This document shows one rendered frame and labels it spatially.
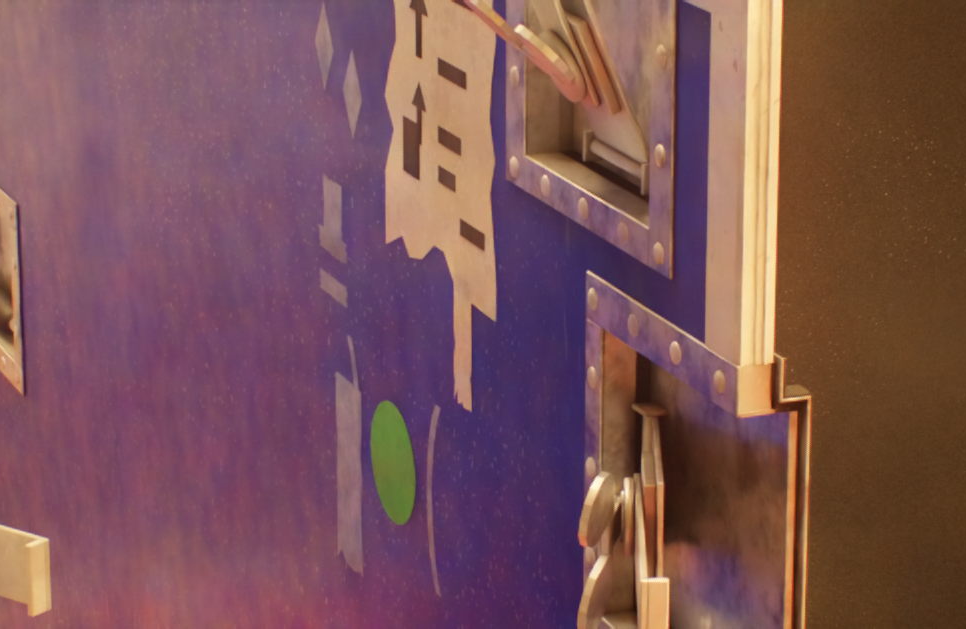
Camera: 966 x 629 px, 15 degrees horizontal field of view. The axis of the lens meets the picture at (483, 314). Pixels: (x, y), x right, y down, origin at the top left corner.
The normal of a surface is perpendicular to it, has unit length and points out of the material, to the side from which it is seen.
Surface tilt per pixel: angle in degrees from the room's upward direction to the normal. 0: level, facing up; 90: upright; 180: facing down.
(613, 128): 113
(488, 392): 90
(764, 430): 90
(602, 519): 100
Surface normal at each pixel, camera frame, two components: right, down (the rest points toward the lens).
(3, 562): -0.60, 0.23
